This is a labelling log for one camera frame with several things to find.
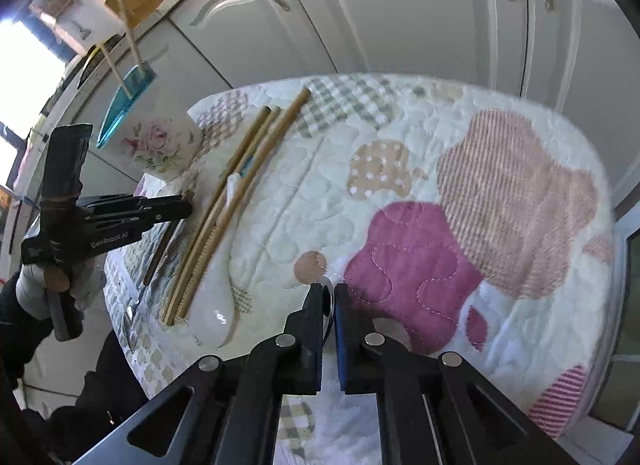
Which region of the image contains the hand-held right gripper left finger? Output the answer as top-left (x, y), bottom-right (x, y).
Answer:
top-left (75, 282), bottom-right (326, 465)

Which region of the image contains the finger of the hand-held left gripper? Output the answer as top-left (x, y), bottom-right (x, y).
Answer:
top-left (82, 194), bottom-right (193, 210)
top-left (85, 208), bottom-right (193, 227)

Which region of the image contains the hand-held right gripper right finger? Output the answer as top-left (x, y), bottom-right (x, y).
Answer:
top-left (334, 282), bottom-right (576, 465)

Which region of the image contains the dark brown wooden utensil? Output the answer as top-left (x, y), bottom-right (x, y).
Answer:
top-left (142, 190), bottom-right (196, 288)

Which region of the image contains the metal spoon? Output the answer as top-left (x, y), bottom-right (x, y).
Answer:
top-left (320, 275), bottom-right (337, 346)

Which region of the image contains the floral utensil holder teal lid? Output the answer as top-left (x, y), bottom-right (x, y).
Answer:
top-left (95, 62), bottom-right (203, 181)

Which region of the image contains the white ceramic spoon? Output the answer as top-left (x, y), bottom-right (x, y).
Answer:
top-left (189, 172), bottom-right (251, 348)

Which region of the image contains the light wooden chopstick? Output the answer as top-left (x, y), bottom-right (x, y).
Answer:
top-left (117, 0), bottom-right (146, 78)
top-left (161, 105), bottom-right (272, 323)
top-left (100, 42), bottom-right (132, 98)
top-left (167, 106), bottom-right (282, 325)

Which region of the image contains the wooden chopsticks bundle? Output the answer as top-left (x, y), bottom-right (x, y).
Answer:
top-left (175, 88), bottom-right (312, 322)

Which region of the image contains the person's left forearm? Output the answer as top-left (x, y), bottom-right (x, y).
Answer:
top-left (0, 272), bottom-right (56, 396)

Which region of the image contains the person's left hand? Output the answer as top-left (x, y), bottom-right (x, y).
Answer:
top-left (15, 262), bottom-right (98, 318)

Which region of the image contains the black casserole with yellow lid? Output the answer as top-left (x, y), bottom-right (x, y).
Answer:
top-left (77, 42), bottom-right (111, 91)

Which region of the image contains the bright window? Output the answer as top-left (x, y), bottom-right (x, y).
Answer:
top-left (0, 20), bottom-right (78, 118)

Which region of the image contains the white cabinet door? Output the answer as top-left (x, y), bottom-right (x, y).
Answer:
top-left (517, 0), bottom-right (640, 216)
top-left (167, 0), bottom-right (346, 91)
top-left (265, 0), bottom-right (531, 98)
top-left (65, 20), bottom-right (236, 196)

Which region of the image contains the patchwork quilted cloth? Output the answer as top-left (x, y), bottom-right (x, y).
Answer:
top-left (102, 72), bottom-right (617, 465)

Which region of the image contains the person's dark clothing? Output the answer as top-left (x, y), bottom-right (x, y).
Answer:
top-left (10, 330), bottom-right (151, 465)

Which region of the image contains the wooden wall rack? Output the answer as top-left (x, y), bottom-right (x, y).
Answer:
top-left (30, 0), bottom-right (76, 18)

